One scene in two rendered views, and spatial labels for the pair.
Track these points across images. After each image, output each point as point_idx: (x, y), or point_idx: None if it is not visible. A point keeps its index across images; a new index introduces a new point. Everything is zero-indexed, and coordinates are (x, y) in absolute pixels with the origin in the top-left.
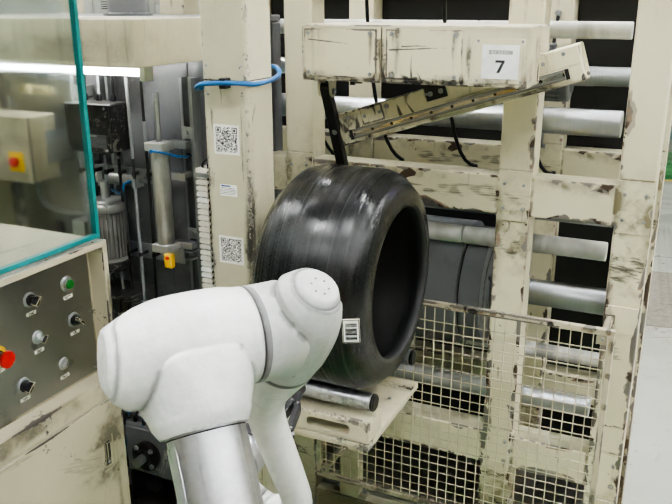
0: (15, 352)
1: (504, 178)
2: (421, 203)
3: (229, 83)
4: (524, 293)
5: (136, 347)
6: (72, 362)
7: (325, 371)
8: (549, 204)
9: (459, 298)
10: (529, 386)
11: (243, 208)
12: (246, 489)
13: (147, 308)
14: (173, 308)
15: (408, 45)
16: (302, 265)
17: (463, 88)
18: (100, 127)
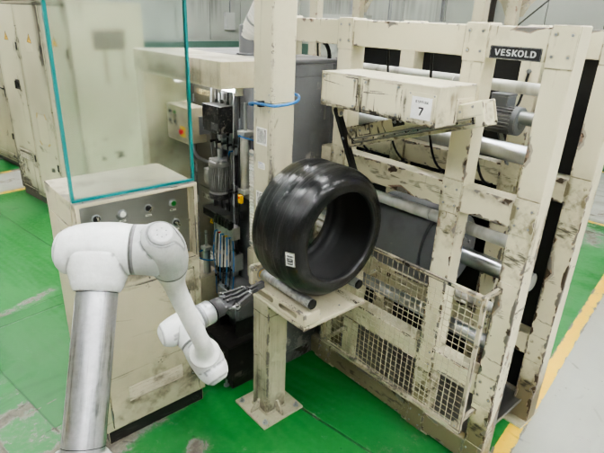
0: None
1: (446, 182)
2: (370, 190)
3: (261, 104)
4: (451, 261)
5: (61, 244)
6: None
7: (282, 279)
8: (471, 205)
9: (421, 254)
10: (434, 320)
11: (267, 177)
12: (97, 324)
13: (76, 226)
14: (86, 229)
15: (373, 91)
16: (271, 217)
17: None
18: (216, 119)
